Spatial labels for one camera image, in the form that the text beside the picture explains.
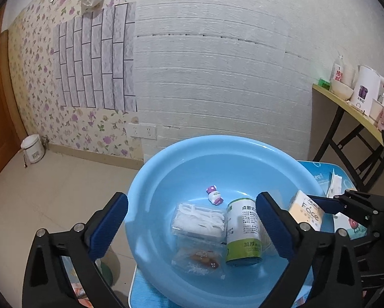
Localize blue plastic basin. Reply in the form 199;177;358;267
125;136;329;307

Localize white cup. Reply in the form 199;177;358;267
370;99;384;127

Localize grey brick wall sticker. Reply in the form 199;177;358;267
53;2;138;113

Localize pink and white toy figure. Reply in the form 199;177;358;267
206;185;224;205

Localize white tissue packet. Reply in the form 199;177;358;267
327;168;345;198

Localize clear snack packet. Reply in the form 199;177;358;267
171;247;226;275

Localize white electric kettle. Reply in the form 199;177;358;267
350;65;384;116

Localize white lidded bucket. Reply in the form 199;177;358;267
21;135;46;165

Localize white bottle with red label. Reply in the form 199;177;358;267
331;54;346;82

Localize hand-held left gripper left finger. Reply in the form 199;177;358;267
22;192;129;308

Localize yellow folding table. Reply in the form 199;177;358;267
312;83;384;193

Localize beige carton box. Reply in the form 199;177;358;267
288;190;325;232

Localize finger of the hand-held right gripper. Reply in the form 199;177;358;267
309;190;384;223
352;228;384;257

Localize white bowl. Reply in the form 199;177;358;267
330;80;354;101

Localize white wall socket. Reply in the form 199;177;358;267
129;122;158;140

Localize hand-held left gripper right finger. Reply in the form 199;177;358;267
255;191;362;308

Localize stack of white cups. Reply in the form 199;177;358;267
342;64;355;87

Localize clear box of floss picks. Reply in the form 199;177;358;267
171;202;228;243

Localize green and white roll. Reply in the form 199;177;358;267
226;198;271;267

